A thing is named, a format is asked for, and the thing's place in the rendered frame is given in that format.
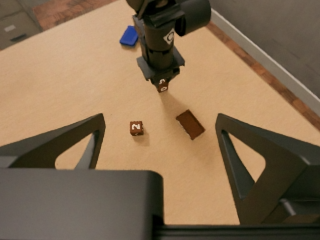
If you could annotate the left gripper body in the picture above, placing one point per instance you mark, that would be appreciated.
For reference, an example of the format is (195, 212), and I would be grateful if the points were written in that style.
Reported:
(162, 64)

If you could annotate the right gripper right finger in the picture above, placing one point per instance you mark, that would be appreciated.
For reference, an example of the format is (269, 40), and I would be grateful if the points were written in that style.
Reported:
(292, 168)

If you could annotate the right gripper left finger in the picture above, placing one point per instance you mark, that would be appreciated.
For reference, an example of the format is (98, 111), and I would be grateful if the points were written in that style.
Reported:
(42, 150)

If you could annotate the brown calendar cube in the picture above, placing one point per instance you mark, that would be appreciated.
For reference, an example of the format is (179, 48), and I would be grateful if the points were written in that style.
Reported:
(163, 85)
(136, 128)

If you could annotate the brown wooden calendar tray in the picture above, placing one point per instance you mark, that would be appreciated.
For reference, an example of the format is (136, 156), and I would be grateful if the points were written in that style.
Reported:
(190, 124)

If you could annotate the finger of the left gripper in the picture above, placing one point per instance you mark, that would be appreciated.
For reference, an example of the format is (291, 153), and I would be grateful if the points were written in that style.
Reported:
(156, 84)
(171, 77)

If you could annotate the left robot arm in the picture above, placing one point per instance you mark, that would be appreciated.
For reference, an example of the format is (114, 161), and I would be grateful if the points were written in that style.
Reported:
(159, 22)

